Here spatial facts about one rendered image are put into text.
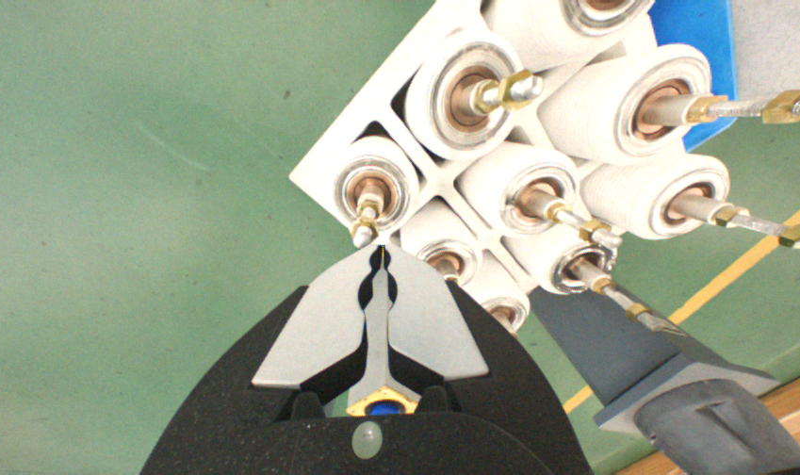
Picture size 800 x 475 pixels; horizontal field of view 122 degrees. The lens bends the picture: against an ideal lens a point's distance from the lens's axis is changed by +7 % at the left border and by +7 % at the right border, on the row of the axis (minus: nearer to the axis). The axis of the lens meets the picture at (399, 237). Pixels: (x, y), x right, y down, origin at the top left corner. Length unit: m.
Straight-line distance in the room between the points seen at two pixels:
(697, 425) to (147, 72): 0.96
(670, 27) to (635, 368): 0.51
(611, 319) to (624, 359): 0.06
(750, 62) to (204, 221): 0.93
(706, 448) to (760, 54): 0.51
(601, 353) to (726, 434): 0.14
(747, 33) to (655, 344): 0.43
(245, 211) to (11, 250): 0.54
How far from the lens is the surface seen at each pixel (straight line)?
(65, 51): 0.69
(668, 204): 0.37
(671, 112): 0.30
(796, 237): 0.34
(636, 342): 0.56
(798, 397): 1.98
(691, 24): 0.57
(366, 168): 0.21
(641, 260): 0.87
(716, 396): 0.56
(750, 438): 0.57
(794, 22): 0.56
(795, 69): 0.58
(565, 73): 0.34
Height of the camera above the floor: 0.46
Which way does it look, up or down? 62 degrees down
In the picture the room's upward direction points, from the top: 174 degrees clockwise
